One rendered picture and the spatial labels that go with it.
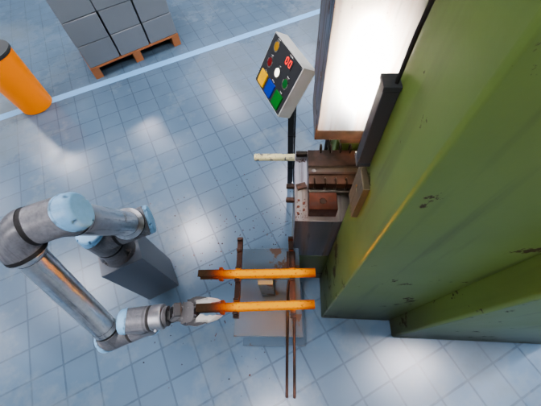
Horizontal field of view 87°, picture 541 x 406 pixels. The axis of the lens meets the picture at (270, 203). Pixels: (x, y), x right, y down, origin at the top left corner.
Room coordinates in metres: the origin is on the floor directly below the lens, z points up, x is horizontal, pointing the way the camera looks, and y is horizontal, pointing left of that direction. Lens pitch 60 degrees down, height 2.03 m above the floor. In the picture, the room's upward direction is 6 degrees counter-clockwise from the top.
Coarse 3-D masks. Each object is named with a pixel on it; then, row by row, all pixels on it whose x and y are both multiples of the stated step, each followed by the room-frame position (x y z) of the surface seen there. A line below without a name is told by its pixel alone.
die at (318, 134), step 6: (312, 102) 0.86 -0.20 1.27; (318, 132) 0.67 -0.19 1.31; (324, 132) 0.67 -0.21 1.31; (330, 132) 0.67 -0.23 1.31; (336, 132) 0.67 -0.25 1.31; (342, 132) 0.66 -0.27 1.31; (348, 132) 0.66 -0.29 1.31; (354, 132) 0.66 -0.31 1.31; (360, 132) 0.66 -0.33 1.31; (318, 138) 0.67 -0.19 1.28; (324, 138) 0.67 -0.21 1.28; (330, 138) 0.67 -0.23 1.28; (336, 138) 0.67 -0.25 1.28; (342, 138) 0.66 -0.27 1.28; (348, 138) 0.66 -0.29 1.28; (354, 138) 0.66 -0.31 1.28; (360, 138) 0.66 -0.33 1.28
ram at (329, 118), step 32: (352, 0) 0.62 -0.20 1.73; (384, 0) 0.61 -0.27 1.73; (416, 0) 0.61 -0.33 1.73; (320, 32) 0.83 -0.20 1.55; (352, 32) 0.62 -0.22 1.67; (384, 32) 0.61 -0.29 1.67; (320, 64) 0.74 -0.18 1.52; (352, 64) 0.62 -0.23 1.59; (384, 64) 0.61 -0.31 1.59; (320, 96) 0.65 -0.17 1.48; (352, 96) 0.62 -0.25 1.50; (320, 128) 0.63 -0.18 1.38; (352, 128) 0.61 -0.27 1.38
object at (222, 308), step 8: (200, 304) 0.22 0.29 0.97; (208, 304) 0.21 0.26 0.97; (216, 304) 0.21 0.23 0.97; (224, 304) 0.21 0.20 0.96; (232, 304) 0.21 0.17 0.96; (240, 304) 0.20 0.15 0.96; (248, 304) 0.20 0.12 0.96; (256, 304) 0.20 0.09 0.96; (264, 304) 0.19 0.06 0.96; (272, 304) 0.19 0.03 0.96; (280, 304) 0.19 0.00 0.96; (288, 304) 0.19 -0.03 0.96; (296, 304) 0.18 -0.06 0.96; (304, 304) 0.18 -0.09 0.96; (312, 304) 0.18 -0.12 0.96; (200, 312) 0.19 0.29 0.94; (208, 312) 0.19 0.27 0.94; (216, 312) 0.19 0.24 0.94; (224, 312) 0.18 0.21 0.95
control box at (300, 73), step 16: (272, 48) 1.45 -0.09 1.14; (288, 48) 1.34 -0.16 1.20; (272, 64) 1.38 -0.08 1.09; (304, 64) 1.21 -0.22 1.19; (256, 80) 1.44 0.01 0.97; (272, 80) 1.32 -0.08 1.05; (288, 80) 1.22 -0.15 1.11; (304, 80) 1.18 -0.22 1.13; (272, 96) 1.25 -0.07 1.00; (288, 96) 1.16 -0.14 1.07; (288, 112) 1.15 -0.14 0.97
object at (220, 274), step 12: (204, 276) 0.33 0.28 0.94; (216, 276) 0.32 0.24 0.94; (228, 276) 0.31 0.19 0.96; (240, 276) 0.31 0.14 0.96; (252, 276) 0.30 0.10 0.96; (264, 276) 0.30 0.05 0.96; (276, 276) 0.29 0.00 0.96; (288, 276) 0.29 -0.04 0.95; (300, 276) 0.29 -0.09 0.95; (312, 276) 0.28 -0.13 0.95
